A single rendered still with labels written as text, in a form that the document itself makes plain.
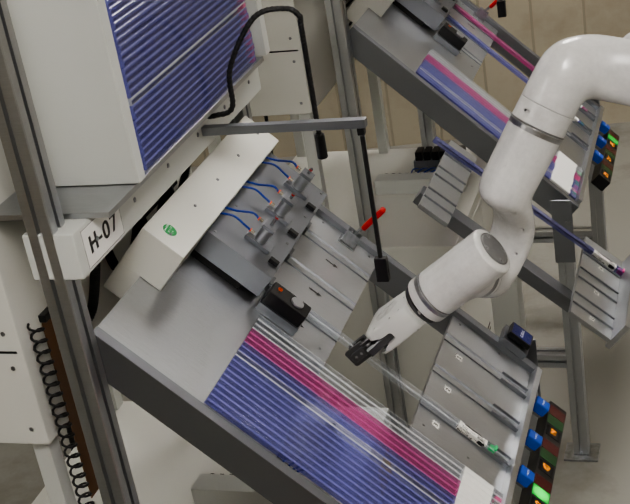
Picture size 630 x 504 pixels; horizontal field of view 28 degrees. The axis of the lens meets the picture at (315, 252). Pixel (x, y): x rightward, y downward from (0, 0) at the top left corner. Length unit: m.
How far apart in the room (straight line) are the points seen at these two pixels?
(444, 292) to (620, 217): 2.81
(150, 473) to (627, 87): 1.22
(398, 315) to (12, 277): 0.62
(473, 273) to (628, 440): 1.61
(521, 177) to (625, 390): 1.85
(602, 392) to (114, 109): 2.26
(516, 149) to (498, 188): 0.07
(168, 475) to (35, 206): 0.95
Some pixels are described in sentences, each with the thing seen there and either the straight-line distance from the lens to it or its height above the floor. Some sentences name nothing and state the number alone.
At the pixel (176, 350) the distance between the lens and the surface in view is 1.93.
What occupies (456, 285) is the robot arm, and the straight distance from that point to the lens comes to 2.02.
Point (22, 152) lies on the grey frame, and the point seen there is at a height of 1.50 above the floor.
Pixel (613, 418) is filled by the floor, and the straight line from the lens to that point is 3.64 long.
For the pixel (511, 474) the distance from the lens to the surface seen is 2.19.
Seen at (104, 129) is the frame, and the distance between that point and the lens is 1.82.
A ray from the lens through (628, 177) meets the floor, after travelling 5.13.
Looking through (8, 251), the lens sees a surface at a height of 1.32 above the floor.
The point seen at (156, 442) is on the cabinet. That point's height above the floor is 0.62.
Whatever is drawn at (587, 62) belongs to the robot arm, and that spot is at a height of 1.42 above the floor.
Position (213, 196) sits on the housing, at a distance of 2.12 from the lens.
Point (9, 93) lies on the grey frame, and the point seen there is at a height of 1.58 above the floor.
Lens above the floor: 2.02
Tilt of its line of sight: 25 degrees down
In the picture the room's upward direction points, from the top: 10 degrees counter-clockwise
